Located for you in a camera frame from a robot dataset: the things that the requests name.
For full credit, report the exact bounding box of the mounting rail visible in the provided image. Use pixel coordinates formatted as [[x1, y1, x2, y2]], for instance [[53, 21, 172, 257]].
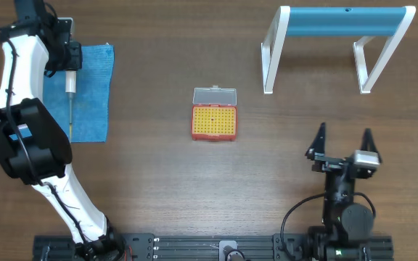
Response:
[[33, 233, 394, 261]]

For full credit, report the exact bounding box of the blue cloth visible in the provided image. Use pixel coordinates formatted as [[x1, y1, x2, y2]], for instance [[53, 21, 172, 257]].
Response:
[[42, 43, 115, 144]]

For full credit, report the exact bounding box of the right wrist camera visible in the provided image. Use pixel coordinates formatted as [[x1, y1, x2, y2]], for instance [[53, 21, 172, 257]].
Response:
[[351, 149, 381, 169]]

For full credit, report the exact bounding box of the black cable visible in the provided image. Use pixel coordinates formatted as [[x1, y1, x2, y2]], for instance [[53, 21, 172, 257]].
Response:
[[279, 191, 377, 255], [0, 24, 91, 248]]

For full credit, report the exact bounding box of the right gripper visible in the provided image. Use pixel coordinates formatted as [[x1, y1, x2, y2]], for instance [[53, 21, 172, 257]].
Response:
[[305, 122, 383, 180]]

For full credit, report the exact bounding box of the white and blue stand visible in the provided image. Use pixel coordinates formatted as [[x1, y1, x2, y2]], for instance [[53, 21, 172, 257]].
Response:
[[261, 5, 417, 95]]

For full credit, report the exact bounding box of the white pipette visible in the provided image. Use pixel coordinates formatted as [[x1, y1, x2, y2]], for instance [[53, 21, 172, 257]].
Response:
[[65, 70, 78, 142]]

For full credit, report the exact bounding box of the red and yellow tip box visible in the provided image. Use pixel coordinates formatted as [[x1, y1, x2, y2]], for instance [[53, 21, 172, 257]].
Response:
[[190, 85, 239, 143]]

